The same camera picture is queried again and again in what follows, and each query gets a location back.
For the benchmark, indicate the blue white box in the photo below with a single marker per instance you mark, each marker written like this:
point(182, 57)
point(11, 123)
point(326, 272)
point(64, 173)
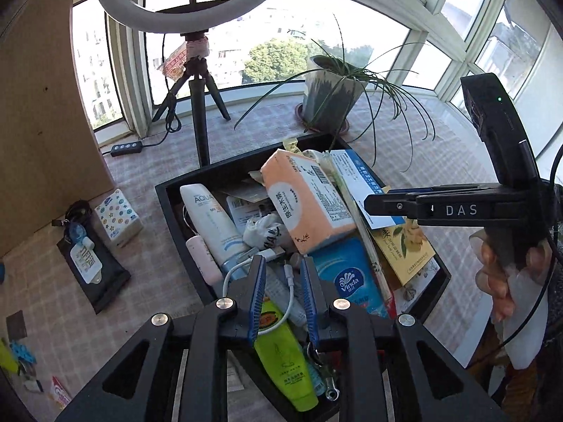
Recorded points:
point(352, 176)

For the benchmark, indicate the small patterned tissue pack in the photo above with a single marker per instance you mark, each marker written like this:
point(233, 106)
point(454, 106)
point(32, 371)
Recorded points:
point(116, 217)

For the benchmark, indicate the green tube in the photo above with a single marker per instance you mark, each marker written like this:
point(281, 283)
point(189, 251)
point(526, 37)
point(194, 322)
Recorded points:
point(286, 369)

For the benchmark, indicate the orange tissue pack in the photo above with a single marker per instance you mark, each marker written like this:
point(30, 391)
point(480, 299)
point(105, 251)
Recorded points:
point(308, 211)

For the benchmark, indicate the crumpled white printed bag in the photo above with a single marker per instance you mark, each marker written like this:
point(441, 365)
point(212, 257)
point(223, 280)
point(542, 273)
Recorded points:
point(264, 233)

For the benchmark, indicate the white barcode packet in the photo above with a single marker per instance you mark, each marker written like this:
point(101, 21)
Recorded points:
point(244, 211)

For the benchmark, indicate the red white paper tag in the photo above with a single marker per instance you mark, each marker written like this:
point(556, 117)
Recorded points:
point(173, 63)

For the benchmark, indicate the yellow flat box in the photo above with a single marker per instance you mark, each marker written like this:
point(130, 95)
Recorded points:
point(404, 250)

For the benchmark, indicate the blue translucent plastic piece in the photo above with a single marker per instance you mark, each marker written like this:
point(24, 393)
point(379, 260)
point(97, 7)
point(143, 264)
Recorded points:
point(74, 233)

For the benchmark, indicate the black tray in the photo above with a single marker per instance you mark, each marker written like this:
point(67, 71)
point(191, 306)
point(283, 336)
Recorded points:
point(173, 211)

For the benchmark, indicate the pink tube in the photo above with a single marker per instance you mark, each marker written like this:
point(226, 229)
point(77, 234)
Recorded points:
point(202, 259)

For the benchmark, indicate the teal plastic clip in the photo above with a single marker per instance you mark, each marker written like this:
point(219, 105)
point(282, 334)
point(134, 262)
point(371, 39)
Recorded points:
point(22, 351)

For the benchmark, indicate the metal key clasp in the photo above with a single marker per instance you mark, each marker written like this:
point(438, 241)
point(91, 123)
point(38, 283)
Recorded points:
point(330, 393)

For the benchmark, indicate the dark grey card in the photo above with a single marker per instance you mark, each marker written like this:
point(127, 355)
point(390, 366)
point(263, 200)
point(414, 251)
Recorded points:
point(16, 324)

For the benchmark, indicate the brown plant saucer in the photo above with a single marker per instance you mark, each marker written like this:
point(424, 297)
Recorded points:
point(344, 124)

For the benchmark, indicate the light oak board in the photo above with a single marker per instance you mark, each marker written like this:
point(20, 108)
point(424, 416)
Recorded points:
point(44, 118)

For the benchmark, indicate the pink checked desktop cloth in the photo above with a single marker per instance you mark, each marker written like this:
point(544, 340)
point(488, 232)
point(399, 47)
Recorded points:
point(145, 272)

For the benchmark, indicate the black tripod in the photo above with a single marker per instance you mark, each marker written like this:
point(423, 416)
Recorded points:
point(198, 96)

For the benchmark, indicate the yellow green plastic item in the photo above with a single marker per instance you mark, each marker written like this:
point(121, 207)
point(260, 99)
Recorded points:
point(8, 358)

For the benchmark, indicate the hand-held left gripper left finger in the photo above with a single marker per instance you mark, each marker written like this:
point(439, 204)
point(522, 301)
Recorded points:
point(257, 303)

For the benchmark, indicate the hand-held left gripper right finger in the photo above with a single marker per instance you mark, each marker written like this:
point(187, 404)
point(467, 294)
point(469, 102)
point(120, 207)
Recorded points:
point(310, 307)

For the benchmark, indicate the black wet wipes pack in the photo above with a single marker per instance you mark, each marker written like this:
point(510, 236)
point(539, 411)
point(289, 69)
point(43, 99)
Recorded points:
point(101, 285)

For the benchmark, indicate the white leaf print box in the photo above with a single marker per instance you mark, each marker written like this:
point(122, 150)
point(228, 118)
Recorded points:
point(418, 288)

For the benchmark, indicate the white window frame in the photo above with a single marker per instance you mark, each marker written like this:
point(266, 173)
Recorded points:
point(132, 74)

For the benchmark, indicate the white sunscreen tube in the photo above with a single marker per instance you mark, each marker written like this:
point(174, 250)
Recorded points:
point(211, 224)

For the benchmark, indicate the person's right hand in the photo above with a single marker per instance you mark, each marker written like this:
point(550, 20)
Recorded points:
point(492, 281)

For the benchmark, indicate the red white small packet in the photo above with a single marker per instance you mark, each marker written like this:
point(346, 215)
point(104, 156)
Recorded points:
point(60, 393)

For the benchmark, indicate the grey tube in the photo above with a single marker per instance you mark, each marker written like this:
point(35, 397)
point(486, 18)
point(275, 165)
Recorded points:
point(281, 292)

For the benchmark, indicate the potted spider plant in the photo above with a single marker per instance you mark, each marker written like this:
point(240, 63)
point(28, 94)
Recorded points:
point(327, 96)

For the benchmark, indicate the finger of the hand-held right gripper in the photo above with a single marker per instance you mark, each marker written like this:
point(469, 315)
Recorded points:
point(387, 204)
point(409, 190)

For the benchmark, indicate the blue tissue pack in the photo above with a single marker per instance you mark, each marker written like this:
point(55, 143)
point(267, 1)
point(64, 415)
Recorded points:
point(347, 281)

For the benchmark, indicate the paper wrapped chopsticks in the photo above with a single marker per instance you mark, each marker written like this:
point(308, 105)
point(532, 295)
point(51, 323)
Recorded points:
point(374, 263)

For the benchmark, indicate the person's right forearm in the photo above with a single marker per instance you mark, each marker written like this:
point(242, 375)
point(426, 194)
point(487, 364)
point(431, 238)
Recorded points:
point(523, 334)

